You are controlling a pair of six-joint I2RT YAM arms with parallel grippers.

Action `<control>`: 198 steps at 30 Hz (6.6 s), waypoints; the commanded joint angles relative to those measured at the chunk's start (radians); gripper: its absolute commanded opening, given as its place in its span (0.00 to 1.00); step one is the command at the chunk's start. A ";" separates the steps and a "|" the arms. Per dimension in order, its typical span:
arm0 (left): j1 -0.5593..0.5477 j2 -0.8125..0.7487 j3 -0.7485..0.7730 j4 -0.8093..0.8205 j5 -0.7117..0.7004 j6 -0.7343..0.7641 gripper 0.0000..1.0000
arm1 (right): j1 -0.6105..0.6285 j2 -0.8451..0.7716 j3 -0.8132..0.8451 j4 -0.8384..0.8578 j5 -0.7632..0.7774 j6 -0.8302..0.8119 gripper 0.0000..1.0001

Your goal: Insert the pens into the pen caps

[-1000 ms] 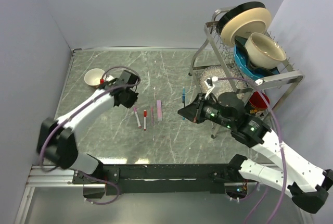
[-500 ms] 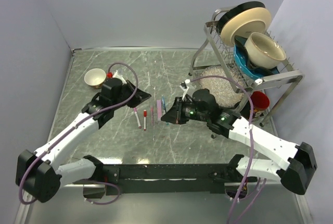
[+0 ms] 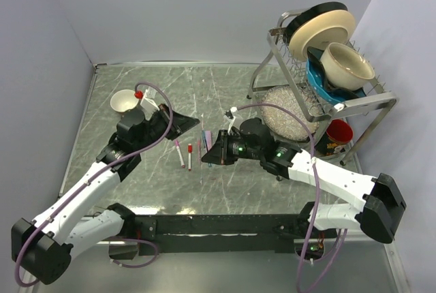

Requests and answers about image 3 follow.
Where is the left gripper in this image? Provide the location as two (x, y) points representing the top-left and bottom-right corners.
(134, 103), (200, 152)

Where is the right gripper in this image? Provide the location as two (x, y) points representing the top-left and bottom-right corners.
(202, 129), (263, 166)

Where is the blue pen refill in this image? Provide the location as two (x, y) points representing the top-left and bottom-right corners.
(202, 130), (213, 152)

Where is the pink highlighter pen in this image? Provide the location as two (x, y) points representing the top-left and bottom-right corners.
(204, 130), (213, 151)

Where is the pink thin pen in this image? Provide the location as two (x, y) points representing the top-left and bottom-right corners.
(197, 139), (202, 165)

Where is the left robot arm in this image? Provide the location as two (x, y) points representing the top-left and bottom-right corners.
(11, 104), (200, 288)

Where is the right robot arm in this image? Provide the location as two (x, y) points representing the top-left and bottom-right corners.
(202, 118), (407, 244)

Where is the small white bowl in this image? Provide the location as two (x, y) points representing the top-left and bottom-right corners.
(110, 89), (139, 113)

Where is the speckled glass plate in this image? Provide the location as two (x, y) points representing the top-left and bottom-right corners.
(260, 85), (320, 142)

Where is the black base bar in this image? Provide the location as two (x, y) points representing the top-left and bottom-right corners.
(116, 214), (309, 253)

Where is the blue dotted bowl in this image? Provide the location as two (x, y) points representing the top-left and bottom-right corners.
(306, 59), (366, 105)

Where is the red black mug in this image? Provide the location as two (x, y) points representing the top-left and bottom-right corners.
(315, 119), (354, 156)

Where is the cream ceramic bowl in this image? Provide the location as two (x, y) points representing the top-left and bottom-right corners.
(320, 42), (375, 91)

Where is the black plate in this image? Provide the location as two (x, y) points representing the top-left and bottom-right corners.
(283, 1), (348, 44)

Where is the metal dish rack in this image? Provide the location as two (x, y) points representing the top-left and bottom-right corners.
(247, 9), (399, 166)

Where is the large cream plate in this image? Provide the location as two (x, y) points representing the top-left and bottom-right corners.
(288, 10), (356, 61)

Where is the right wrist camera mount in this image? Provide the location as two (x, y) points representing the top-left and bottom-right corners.
(224, 106), (243, 134)

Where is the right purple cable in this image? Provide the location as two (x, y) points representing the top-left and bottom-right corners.
(234, 103), (348, 293)

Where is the purple cable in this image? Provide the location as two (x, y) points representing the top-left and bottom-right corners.
(13, 81), (173, 288)
(234, 103), (348, 293)

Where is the aluminium frame rail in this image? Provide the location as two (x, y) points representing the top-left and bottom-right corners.
(334, 225), (395, 244)

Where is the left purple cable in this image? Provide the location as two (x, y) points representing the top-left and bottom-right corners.
(13, 81), (173, 288)

